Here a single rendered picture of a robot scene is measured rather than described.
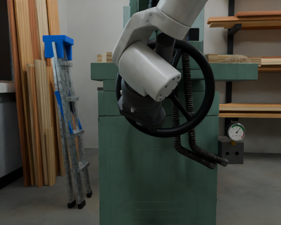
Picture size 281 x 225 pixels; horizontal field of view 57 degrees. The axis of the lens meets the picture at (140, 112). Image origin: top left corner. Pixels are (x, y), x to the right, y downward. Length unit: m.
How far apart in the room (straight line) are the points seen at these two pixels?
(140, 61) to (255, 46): 3.16
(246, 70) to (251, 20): 2.12
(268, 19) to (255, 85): 0.83
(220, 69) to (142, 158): 0.42
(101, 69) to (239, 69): 0.49
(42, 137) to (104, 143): 1.39
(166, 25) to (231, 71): 0.60
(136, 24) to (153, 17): 0.03
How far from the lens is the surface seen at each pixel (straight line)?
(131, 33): 0.45
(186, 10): 0.42
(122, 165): 0.97
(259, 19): 3.13
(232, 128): 0.94
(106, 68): 0.94
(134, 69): 0.45
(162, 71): 0.44
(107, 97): 0.93
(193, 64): 0.86
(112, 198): 1.01
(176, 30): 0.43
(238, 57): 1.03
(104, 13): 3.62
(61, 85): 1.79
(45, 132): 2.32
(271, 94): 3.60
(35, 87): 2.29
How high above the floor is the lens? 0.81
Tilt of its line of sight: 5 degrees down
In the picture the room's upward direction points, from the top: straight up
